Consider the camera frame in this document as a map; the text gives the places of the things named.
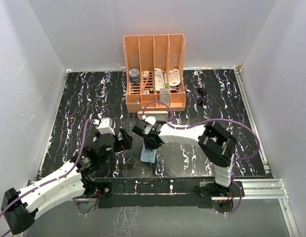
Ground white tube package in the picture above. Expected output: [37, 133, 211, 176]
[154, 68, 164, 91]

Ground grey white small box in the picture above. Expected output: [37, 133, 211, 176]
[159, 88, 170, 106]

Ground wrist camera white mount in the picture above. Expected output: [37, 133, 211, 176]
[93, 118, 115, 135]
[141, 115, 156, 125]

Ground blue cleaning cloth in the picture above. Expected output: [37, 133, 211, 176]
[140, 145, 157, 163]

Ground small white card box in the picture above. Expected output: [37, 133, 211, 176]
[143, 71, 150, 79]

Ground black sunglasses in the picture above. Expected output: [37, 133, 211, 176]
[197, 86, 207, 106]

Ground red pencil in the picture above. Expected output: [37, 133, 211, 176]
[142, 73, 152, 91]

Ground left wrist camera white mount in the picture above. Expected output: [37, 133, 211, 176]
[93, 118, 115, 135]

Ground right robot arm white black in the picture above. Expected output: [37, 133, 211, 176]
[132, 120, 236, 197]

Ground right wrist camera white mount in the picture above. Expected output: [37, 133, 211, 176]
[141, 115, 156, 125]

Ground blue white round tin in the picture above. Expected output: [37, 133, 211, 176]
[129, 68, 141, 84]

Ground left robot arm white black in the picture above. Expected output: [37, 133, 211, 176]
[0, 128, 133, 235]

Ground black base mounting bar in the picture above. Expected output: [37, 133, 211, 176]
[69, 177, 245, 209]

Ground pink glasses case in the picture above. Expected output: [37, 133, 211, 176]
[137, 111, 169, 121]

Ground orange desk organizer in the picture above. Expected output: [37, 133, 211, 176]
[123, 34, 186, 113]

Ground oval beige tag package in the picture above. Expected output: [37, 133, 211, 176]
[168, 69, 181, 86]

